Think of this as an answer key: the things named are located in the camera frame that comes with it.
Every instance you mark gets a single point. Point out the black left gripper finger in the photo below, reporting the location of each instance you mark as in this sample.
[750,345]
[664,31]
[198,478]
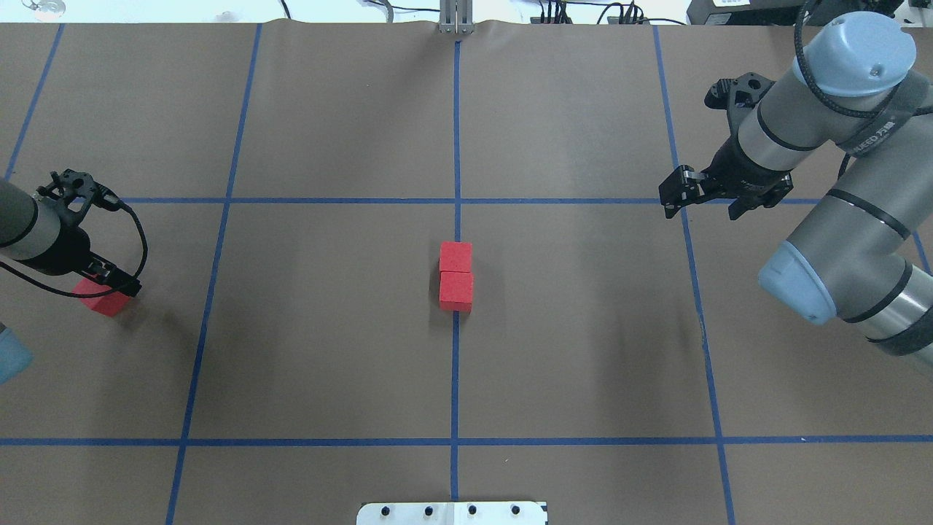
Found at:
[123,283]

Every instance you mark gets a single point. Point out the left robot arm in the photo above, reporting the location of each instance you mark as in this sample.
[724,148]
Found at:
[8,244]

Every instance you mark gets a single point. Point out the white metal base plate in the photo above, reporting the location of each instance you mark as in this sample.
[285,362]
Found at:
[478,512]

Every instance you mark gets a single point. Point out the aluminium frame post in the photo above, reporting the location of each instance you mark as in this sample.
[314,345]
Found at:
[456,17]

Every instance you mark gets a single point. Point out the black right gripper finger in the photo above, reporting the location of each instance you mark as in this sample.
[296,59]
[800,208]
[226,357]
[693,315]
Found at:
[671,209]

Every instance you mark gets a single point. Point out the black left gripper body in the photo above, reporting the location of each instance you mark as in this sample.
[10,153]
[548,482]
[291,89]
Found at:
[64,254]

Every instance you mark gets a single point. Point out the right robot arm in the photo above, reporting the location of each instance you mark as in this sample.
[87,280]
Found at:
[853,85]

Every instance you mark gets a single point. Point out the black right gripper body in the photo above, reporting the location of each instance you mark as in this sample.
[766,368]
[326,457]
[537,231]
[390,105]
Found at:
[738,173]

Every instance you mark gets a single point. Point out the brown paper table mat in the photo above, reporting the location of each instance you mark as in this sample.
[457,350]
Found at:
[287,360]

